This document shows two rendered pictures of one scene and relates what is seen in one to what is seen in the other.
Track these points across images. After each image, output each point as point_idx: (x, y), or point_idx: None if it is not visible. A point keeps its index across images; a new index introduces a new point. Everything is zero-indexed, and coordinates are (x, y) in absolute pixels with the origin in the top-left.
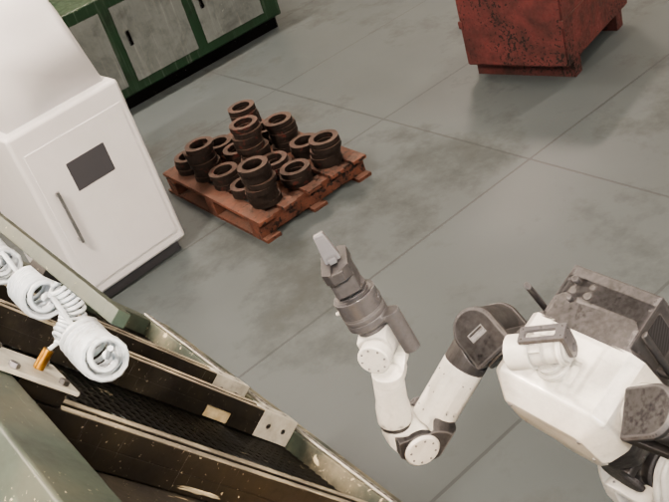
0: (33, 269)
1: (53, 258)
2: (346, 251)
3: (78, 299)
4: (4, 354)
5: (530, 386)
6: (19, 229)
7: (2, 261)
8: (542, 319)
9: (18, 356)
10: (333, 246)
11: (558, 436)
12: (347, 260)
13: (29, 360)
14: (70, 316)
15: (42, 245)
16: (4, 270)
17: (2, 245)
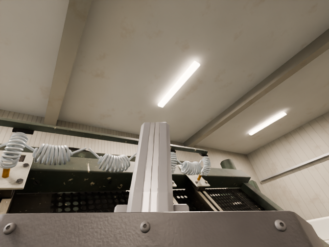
0: (61, 145)
1: (13, 119)
2: (215, 226)
3: (8, 141)
4: (15, 166)
5: None
6: (68, 128)
7: (93, 154)
8: None
9: (19, 172)
10: (138, 160)
11: None
12: (65, 228)
13: (18, 176)
14: (6, 150)
15: (45, 126)
16: (119, 170)
17: (115, 156)
